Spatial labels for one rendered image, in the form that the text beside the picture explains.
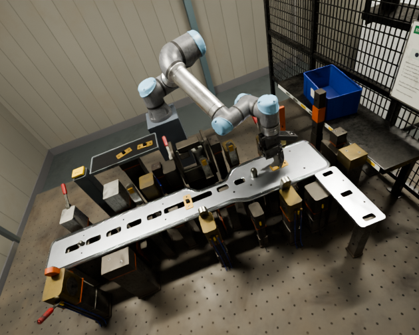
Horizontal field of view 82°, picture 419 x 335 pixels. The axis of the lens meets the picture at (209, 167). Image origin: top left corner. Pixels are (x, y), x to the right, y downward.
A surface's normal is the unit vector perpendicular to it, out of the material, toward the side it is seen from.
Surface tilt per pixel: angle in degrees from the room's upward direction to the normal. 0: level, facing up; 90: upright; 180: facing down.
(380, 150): 0
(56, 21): 90
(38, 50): 90
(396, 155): 0
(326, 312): 0
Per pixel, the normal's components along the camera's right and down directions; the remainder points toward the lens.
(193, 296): -0.25, -0.67
